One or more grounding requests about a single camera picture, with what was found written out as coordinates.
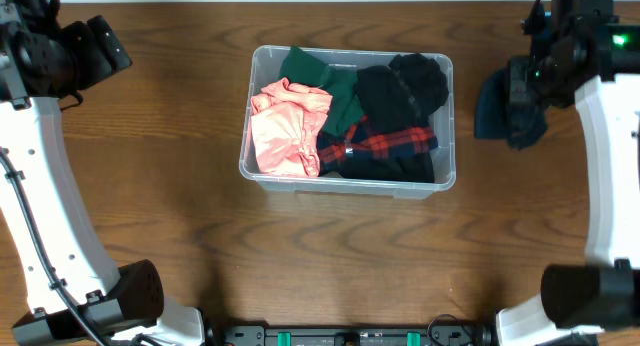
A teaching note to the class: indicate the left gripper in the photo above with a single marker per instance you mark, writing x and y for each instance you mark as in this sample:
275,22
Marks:
107,43

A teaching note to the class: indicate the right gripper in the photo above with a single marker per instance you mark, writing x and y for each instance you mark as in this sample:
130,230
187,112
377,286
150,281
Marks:
525,67

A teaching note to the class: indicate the dark navy garment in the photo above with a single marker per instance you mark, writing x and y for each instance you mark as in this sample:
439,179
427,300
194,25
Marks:
495,120

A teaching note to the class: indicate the black garment with stripe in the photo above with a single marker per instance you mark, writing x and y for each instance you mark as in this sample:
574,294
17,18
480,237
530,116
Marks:
402,94

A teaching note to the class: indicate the pink garment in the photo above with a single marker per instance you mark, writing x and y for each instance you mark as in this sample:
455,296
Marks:
285,122

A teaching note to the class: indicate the dark green garment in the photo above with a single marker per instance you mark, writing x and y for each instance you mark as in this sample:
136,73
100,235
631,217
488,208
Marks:
345,110

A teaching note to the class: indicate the red navy plaid shirt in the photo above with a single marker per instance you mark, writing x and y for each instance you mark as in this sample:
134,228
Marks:
360,141

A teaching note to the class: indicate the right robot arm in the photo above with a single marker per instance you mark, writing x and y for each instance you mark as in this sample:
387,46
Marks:
577,302

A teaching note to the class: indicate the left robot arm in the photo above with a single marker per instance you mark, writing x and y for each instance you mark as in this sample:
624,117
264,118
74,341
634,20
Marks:
75,290

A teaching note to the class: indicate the clear plastic storage bin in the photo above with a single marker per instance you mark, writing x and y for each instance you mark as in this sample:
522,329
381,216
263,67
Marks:
265,66

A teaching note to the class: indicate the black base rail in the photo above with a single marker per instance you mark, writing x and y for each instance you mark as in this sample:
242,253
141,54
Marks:
445,333

